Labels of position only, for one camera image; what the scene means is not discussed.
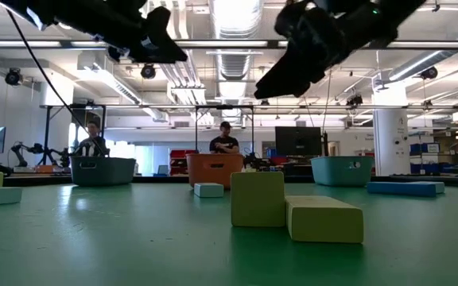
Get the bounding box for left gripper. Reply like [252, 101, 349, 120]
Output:
[77, 0, 188, 64]

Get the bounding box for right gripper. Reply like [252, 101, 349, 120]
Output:
[254, 6, 389, 99]

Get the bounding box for large black monitor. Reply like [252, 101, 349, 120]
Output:
[274, 126, 323, 157]

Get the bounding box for person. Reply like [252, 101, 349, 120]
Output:
[73, 121, 111, 158]
[208, 121, 241, 155]

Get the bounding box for red bin shelf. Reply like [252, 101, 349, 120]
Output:
[169, 149, 199, 176]

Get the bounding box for teal plastic bin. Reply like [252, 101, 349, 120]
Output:
[310, 156, 375, 187]

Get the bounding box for white pillar with cameras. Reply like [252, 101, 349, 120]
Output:
[372, 85, 409, 177]

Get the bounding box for orange plastic bin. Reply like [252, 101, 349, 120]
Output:
[185, 153, 245, 190]

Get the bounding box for dark grey plastic bin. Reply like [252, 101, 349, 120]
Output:
[69, 156, 137, 187]

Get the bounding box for blue storage bin row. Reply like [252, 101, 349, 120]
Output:
[409, 142, 441, 155]
[409, 162, 458, 175]

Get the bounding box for black ceiling cable reel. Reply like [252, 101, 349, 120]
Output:
[419, 65, 439, 80]
[5, 67, 24, 87]
[140, 63, 157, 80]

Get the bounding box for round silver ventilation duct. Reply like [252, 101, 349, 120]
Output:
[208, 0, 265, 124]

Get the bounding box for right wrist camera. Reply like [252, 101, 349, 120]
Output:
[274, 2, 308, 40]

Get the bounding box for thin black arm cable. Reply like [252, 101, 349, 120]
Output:
[6, 10, 109, 156]

